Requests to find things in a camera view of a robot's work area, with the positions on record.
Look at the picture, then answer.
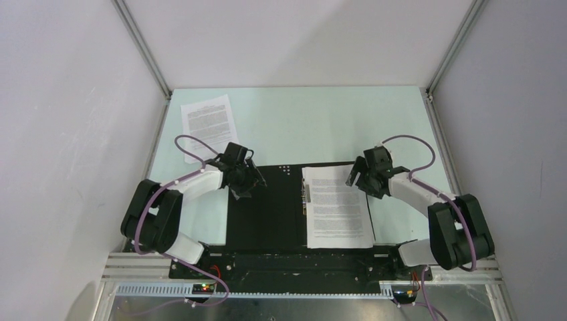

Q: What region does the printed paper sheet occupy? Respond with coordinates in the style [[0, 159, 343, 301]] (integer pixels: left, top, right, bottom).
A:
[[181, 95, 239, 151], [302, 164, 374, 249]]

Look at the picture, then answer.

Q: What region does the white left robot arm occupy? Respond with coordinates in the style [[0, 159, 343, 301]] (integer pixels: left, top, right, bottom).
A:
[[120, 142, 266, 279]]

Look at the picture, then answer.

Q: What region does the right controller board with wires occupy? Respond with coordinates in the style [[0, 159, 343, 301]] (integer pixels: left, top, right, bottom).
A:
[[392, 290, 419, 307]]

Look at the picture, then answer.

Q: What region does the right aluminium corner post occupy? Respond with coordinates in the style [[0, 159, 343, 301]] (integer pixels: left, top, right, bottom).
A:
[[425, 0, 489, 102]]

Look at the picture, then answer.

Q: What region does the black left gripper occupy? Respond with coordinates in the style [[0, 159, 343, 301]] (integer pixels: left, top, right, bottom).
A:
[[228, 157, 265, 201]]

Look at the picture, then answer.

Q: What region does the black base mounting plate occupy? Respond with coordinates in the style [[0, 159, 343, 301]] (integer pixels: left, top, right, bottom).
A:
[[185, 245, 423, 282]]

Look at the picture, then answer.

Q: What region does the left aluminium corner post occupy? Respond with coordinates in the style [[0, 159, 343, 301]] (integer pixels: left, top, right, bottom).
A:
[[110, 0, 173, 100]]

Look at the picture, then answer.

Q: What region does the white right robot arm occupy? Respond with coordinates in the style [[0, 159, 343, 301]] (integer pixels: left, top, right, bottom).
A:
[[346, 146, 495, 280]]

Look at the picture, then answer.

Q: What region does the red and black file folder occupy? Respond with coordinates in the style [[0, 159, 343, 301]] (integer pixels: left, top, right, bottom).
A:
[[225, 162, 352, 251]]

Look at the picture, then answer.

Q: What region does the aluminium front frame rail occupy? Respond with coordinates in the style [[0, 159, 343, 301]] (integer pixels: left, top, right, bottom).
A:
[[100, 253, 504, 300]]

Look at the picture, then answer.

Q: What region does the left controller board with LEDs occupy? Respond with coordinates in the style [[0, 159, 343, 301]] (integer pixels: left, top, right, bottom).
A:
[[191, 283, 216, 296]]

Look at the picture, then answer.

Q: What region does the aluminium corner post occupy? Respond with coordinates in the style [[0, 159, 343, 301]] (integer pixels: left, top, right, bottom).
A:
[[425, 0, 489, 102], [110, 0, 173, 100]]

